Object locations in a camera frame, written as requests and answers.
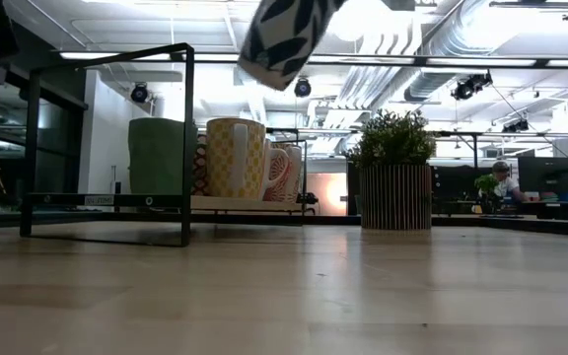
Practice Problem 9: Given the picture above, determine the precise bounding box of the black overhead frame bar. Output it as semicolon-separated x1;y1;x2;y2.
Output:
51;47;568;70

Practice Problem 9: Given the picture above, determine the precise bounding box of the orange mug white handle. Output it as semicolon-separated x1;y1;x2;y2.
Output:
261;142;304;202

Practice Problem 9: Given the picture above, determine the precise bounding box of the white mug blue leaf print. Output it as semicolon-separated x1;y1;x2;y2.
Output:
237;0;349;93

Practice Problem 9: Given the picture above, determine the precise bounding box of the yellow patterned mug white handle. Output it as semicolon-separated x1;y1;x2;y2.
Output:
205;116;267;200

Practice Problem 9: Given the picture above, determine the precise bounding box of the black table frame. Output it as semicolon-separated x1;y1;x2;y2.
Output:
0;209;568;239

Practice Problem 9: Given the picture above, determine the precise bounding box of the red diamond patterned mug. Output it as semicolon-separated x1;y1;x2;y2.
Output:
190;133;211;197

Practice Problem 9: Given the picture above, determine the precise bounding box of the black ceiling spotlight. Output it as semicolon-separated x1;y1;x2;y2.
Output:
450;71;494;102
293;77;313;99
129;82;150;105
500;117;531;134

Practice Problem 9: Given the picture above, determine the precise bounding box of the small green background plant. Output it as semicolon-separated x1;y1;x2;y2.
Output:
473;173;500;214

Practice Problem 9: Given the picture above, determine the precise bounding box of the person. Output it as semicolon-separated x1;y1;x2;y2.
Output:
490;160;530;204

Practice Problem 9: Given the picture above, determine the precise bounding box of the silver ceiling duct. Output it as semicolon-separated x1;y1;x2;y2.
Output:
370;0;500;112

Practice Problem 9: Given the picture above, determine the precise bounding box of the potted plant striped pot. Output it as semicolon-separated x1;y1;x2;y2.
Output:
345;108;437;231

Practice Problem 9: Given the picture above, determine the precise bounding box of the green mug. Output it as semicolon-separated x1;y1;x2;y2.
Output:
126;116;199;196

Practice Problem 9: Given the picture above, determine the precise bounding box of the dark background monitor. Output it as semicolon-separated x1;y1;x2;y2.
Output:
518;156;568;203

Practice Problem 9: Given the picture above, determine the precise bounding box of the wooden shelf black metal frame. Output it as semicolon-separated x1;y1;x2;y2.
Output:
19;41;311;248

